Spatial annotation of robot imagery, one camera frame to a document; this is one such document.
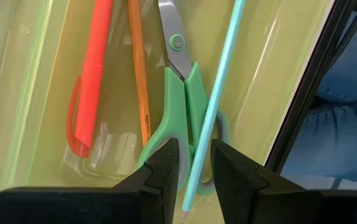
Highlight orange highlighter pen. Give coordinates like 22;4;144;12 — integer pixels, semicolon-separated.
65;0;115;159

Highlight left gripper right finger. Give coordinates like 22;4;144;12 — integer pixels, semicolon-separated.
211;139;357;224

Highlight yellow-green translucent pencil case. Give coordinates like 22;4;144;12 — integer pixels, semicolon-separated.
0;0;335;224

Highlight green handled scissors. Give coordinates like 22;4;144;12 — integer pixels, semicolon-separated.
136;0;231;196

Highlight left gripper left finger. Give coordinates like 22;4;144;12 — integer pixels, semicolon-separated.
0;138;180;224

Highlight orange pencil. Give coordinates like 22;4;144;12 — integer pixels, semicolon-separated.
126;0;152;147

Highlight person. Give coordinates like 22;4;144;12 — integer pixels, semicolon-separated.
280;11;357;190

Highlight teal pencil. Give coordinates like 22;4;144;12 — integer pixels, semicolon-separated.
180;0;248;223

